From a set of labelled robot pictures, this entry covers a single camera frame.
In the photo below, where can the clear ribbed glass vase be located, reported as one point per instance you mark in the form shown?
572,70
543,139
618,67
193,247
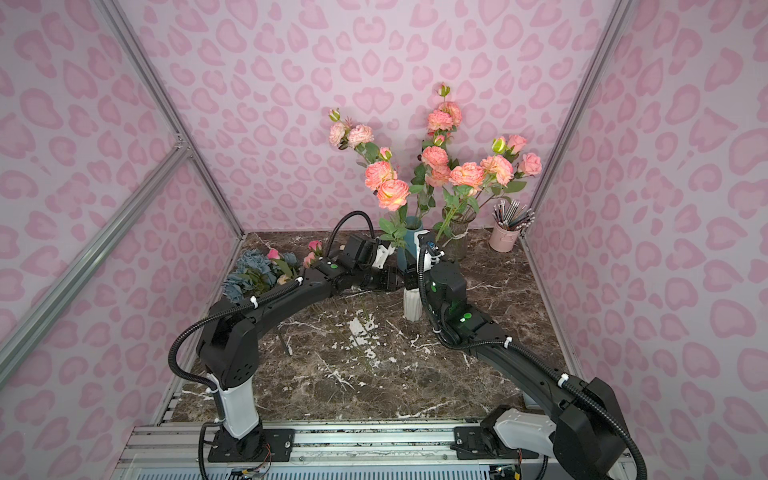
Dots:
454,239

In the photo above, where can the pink rose with long stem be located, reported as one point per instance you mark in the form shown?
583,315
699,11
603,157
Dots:
515,144

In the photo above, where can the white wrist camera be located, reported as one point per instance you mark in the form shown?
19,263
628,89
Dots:
382,254
428,253

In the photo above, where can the bunch of artificial flowers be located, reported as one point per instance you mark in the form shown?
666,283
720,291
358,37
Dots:
282,270

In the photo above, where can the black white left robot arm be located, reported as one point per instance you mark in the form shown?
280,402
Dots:
222,351

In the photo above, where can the teal cylindrical vase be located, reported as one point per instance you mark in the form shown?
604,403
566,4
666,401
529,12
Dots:
406,255

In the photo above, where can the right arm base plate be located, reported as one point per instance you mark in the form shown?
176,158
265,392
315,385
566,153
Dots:
473,442

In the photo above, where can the blue grey artificial flower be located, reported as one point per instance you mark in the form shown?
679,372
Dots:
252,273

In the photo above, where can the pink cup of straws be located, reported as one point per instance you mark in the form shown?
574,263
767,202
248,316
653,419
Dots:
512,219

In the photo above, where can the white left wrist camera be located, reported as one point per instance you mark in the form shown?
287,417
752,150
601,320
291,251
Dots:
382,254

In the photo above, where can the coral peony flower branch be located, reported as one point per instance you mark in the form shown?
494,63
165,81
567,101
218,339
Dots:
431,175

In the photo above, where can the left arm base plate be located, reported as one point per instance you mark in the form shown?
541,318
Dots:
260,445

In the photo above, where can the white ribbed ceramic vase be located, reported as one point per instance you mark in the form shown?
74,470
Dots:
412,305

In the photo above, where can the light pink rose with stem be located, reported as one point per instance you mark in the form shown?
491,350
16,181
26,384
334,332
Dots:
529,165

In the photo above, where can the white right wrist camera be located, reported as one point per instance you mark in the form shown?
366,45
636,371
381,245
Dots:
428,253

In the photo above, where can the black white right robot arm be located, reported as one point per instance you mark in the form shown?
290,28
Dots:
589,432

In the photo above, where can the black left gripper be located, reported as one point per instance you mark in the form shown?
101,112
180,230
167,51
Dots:
389,279

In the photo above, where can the large pink peony branch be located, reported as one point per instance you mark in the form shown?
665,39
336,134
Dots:
471,179

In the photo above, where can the pale pink peony branch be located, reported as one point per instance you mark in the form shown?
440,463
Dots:
346,135

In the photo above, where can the pink peony flower branch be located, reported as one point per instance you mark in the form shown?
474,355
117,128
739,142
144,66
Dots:
443,121

